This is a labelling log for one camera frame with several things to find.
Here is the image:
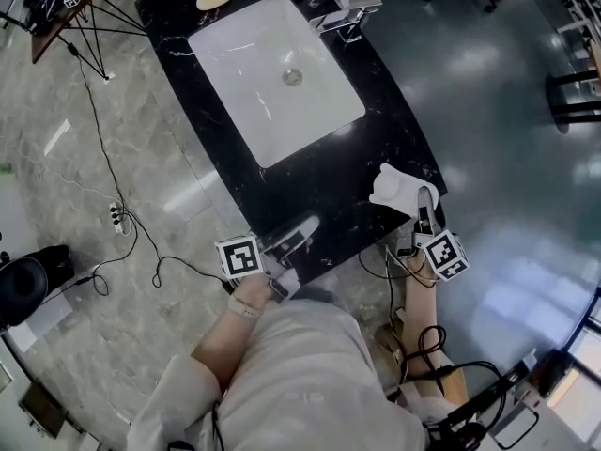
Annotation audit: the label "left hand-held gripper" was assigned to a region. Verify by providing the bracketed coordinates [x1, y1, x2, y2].
[214, 213, 321, 304]

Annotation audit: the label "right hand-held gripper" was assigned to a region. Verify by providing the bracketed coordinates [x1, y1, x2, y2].
[395, 186, 470, 283]

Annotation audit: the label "white cloth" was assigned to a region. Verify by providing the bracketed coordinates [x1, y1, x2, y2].
[368, 163, 443, 216]

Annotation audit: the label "person's left forearm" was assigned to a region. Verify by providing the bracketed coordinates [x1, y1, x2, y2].
[189, 273, 283, 390]

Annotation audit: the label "person's right forearm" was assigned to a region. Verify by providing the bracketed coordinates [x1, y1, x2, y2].
[402, 253, 446, 397]

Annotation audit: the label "black marble counter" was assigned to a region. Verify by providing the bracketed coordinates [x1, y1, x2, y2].
[134, 0, 448, 287]

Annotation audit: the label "pale wristband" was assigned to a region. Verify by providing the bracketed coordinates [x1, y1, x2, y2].
[227, 293, 260, 320]

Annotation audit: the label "person's white shirt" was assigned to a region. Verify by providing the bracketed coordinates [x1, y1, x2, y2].
[125, 288, 429, 451]

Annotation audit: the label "white sink basin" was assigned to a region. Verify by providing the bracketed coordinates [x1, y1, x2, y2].
[187, 0, 367, 170]

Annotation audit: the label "white floor power strip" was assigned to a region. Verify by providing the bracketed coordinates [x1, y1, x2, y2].
[107, 201, 125, 235]

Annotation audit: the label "black table legs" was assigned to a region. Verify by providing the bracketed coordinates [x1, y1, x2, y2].
[544, 70, 601, 134]

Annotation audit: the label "chrome faucet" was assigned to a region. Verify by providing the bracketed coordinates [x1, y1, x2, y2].
[307, 0, 385, 44]

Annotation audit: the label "grey platform trolley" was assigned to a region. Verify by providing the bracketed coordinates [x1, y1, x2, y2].
[486, 400, 542, 451]

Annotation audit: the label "white paper sheet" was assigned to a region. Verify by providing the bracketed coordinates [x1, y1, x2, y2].
[8, 292, 72, 352]

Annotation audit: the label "black round stool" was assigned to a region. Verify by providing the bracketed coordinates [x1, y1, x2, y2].
[0, 244, 75, 331]

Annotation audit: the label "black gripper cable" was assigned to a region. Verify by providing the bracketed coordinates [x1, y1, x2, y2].
[358, 243, 504, 397]

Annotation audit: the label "black floor cable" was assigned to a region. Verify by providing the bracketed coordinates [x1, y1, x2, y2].
[65, 42, 227, 297]

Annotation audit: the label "black camera pole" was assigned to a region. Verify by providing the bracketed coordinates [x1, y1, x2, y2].
[421, 358, 542, 442]

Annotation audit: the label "wooden side table wire legs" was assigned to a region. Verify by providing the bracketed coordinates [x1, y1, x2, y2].
[22, 0, 152, 83]

